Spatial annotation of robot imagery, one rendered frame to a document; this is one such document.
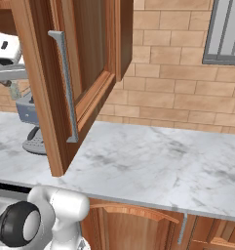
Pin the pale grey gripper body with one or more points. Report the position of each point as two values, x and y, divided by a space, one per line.
8 72

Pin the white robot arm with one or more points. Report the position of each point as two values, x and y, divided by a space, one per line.
65 208

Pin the wooden arched base cabinet door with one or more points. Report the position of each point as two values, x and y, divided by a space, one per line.
132 229

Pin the grey stand mixer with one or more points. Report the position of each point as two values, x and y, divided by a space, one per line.
28 110

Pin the grey framed window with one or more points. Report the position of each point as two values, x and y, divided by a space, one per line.
224 32

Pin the wooden wall cabinet door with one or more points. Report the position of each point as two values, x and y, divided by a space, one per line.
89 65

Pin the wooden wall cabinet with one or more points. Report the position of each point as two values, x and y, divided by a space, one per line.
126 39

